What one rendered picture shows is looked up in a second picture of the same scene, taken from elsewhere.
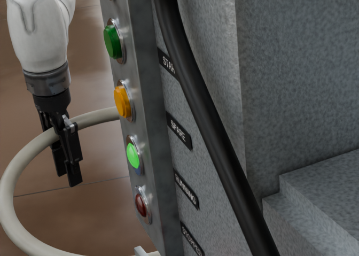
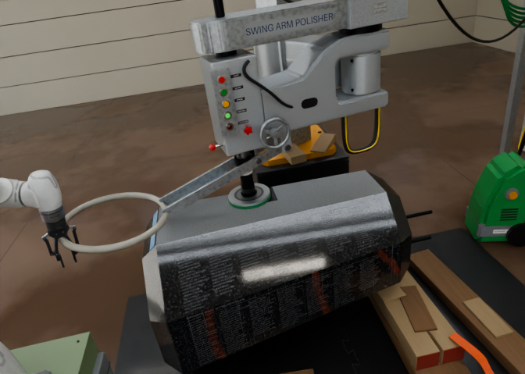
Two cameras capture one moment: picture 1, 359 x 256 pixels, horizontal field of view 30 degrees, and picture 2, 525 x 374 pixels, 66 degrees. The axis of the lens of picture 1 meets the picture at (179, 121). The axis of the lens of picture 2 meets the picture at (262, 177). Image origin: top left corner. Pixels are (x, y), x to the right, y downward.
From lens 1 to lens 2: 1.71 m
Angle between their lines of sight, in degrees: 75
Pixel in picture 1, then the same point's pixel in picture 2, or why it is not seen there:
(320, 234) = (271, 90)
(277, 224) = (266, 94)
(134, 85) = (230, 97)
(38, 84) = (61, 212)
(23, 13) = (51, 179)
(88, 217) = not seen: outside the picture
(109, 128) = not seen: outside the picture
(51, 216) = not seen: outside the picture
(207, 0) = (251, 68)
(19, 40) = (53, 194)
